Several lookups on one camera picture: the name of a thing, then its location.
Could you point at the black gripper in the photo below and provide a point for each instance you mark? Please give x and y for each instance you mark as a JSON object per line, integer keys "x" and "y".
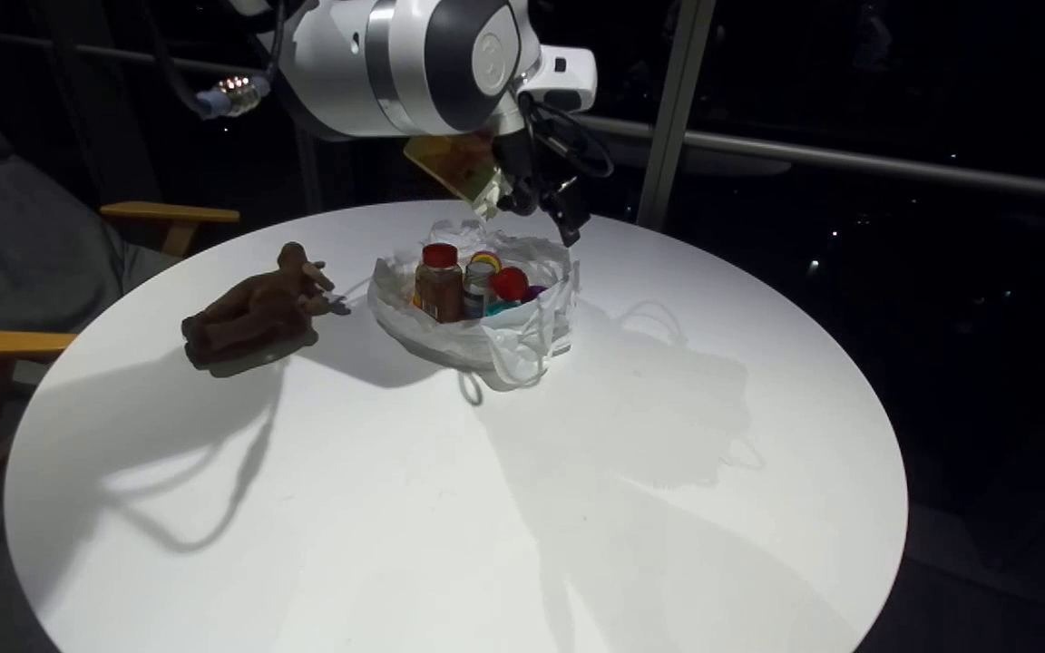
{"x": 538, "y": 164}

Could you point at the red toy ball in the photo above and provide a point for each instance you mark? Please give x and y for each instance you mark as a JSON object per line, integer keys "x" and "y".
{"x": 511, "y": 285}

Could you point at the brown spice jar red lid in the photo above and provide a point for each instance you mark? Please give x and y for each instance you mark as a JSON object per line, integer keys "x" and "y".
{"x": 438, "y": 285}

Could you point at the brown plush moose toy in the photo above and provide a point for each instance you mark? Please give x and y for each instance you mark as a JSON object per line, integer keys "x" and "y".
{"x": 253, "y": 321}

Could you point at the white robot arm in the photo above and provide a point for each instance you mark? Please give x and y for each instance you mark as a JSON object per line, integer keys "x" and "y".
{"x": 414, "y": 58}

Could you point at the white plastic bag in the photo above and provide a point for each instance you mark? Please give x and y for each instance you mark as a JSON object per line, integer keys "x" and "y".
{"x": 511, "y": 347}

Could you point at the grey metal railing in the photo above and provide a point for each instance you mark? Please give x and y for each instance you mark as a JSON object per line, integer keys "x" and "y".
{"x": 835, "y": 158}

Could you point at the grey armchair wooden arms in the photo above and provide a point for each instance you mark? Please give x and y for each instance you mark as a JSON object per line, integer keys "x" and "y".
{"x": 16, "y": 254}

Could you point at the grey window frame post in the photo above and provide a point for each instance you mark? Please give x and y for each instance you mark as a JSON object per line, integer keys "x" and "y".
{"x": 675, "y": 110}

